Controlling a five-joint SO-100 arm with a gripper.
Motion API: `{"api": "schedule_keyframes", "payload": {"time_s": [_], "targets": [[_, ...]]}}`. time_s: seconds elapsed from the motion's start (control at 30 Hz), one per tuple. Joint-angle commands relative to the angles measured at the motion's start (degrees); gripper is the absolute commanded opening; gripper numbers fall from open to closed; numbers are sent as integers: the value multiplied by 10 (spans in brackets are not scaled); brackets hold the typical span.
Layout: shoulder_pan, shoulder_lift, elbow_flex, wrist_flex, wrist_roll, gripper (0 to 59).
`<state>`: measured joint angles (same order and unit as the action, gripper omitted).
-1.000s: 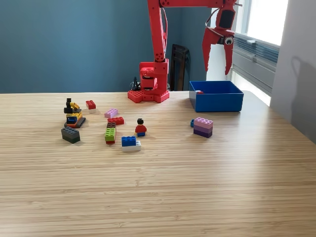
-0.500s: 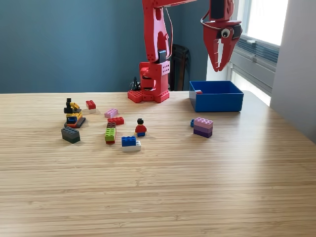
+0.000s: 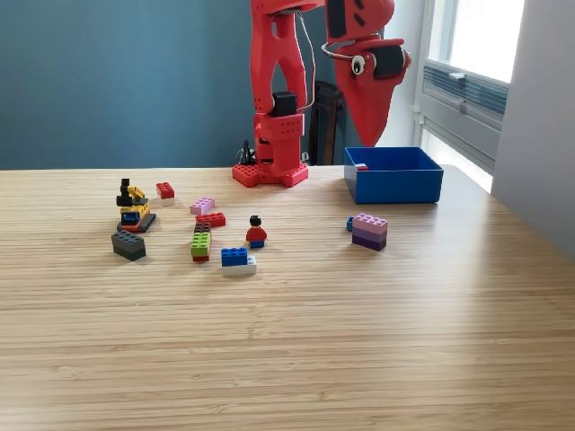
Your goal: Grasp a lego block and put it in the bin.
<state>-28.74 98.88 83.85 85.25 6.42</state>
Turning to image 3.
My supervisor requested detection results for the red on white brick stack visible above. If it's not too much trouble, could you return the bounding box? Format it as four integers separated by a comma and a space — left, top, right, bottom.
155, 181, 177, 208

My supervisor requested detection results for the dark grey brick stack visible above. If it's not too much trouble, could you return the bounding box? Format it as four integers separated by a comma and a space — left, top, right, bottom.
111, 230, 147, 262

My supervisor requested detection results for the blue plastic bin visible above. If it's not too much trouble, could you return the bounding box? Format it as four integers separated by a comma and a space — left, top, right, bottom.
344, 145, 445, 206

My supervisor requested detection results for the grey window vent grille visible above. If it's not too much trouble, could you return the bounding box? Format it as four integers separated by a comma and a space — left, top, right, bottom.
422, 61, 510, 119

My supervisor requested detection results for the blue on white brick stack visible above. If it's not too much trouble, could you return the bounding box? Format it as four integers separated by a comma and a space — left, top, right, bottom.
220, 247, 259, 277

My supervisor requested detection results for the yellow toy digger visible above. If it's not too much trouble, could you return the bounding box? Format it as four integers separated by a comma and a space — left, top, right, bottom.
115, 178, 157, 233

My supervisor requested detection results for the green brown red brick stack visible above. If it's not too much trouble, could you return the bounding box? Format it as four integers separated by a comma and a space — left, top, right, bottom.
190, 221, 213, 263

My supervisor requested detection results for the toy figure red shirt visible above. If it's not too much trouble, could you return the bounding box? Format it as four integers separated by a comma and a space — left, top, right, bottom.
243, 215, 270, 251

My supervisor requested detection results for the white window frame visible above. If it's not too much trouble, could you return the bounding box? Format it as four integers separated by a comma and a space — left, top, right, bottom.
411, 0, 526, 183

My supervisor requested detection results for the pink purple brick stack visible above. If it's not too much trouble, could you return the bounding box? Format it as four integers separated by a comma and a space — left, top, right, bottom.
350, 212, 390, 252

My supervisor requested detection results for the black chair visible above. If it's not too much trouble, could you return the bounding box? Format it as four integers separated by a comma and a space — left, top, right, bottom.
307, 79, 349, 166

